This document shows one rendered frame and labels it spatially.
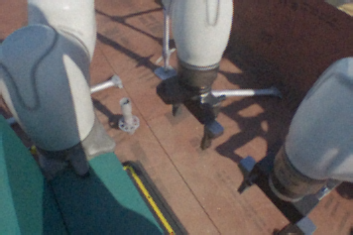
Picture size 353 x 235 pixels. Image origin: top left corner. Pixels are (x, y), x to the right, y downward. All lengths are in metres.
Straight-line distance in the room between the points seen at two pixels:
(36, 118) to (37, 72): 0.08
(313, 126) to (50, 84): 0.38
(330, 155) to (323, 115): 0.05
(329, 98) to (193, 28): 0.24
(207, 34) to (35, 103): 0.31
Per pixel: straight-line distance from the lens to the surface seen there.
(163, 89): 0.48
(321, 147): 0.30
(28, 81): 0.41
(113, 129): 1.53
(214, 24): 0.41
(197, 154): 1.40
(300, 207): 0.45
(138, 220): 0.48
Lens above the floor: 1.17
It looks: 49 degrees down
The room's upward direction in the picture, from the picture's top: 3 degrees clockwise
